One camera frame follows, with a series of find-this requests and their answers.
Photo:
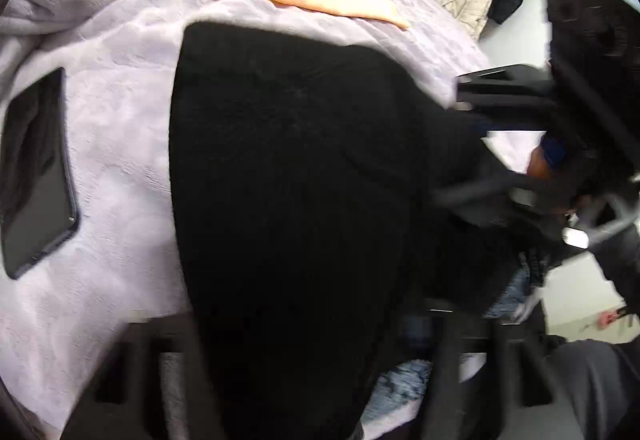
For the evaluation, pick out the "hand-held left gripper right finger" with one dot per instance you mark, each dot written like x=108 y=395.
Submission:
x=475 y=360

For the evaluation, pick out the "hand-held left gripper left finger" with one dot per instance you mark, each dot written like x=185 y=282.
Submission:
x=145 y=370

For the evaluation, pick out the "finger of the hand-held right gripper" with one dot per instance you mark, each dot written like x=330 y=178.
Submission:
x=505 y=92
x=490 y=197

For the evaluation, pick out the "black pants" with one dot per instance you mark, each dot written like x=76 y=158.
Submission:
x=300 y=195

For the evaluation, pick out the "person's right forearm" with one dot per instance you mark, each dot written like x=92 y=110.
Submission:
x=622 y=265

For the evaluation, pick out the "white puffer jacket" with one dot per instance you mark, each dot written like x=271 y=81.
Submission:
x=462 y=2

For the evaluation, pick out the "person's grey trouser leg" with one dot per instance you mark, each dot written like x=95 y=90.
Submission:
x=595 y=390

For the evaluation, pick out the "black smartphone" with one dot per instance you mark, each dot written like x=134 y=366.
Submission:
x=37 y=174

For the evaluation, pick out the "lavender fleece blanket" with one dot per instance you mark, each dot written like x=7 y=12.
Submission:
x=125 y=119

